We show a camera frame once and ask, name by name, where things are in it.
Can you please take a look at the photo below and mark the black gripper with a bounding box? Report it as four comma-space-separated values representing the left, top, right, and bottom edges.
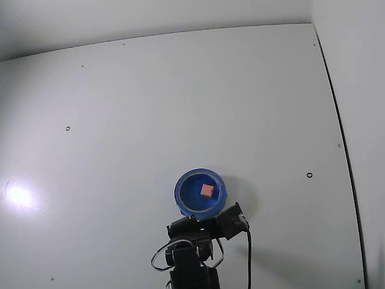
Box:
167, 215, 223, 241

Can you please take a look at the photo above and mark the thin grey wire loop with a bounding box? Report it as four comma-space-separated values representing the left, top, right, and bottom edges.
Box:
150, 239, 177, 271
201, 237, 226, 269

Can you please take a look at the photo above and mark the blue tape roll bin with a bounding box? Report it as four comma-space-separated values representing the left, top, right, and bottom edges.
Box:
173, 167, 227, 220

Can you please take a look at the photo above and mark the small orange cube block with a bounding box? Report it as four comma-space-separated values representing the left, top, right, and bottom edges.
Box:
200, 183, 215, 198

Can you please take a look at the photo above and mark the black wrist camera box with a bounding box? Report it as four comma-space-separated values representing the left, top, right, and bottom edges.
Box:
216, 202, 250, 241

